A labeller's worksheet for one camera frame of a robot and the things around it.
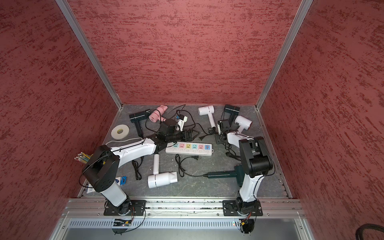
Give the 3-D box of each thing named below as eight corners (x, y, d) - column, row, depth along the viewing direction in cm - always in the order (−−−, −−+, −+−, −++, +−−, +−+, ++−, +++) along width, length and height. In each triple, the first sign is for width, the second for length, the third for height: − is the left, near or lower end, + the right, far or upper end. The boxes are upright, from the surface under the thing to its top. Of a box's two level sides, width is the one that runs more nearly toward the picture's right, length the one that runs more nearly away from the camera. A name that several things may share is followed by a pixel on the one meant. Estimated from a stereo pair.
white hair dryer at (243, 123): (238, 133, 107) (240, 128, 102) (231, 122, 113) (233, 117, 108) (251, 129, 109) (253, 124, 104) (243, 118, 116) (245, 113, 111)
